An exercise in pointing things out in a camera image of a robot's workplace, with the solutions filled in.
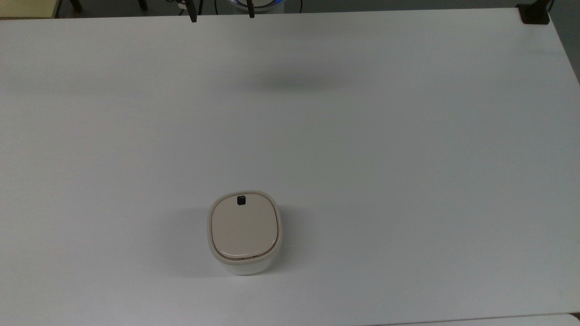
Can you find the pale yellow table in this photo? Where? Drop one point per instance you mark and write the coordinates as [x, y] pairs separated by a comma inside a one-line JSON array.
[[27, 8]]

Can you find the black camera stand with clamp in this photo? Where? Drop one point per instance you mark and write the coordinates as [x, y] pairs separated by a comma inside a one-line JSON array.
[[534, 14]]

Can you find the cream plastic trash bin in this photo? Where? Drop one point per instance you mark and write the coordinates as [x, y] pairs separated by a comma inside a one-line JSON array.
[[244, 265]]

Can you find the black chair leg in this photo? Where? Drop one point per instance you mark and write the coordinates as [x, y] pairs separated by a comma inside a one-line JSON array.
[[76, 4], [142, 4]]

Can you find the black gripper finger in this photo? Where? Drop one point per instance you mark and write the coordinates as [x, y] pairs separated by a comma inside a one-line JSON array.
[[250, 9], [193, 11]]

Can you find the black bin push button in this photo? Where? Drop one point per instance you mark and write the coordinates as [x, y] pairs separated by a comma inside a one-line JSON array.
[[241, 200]]

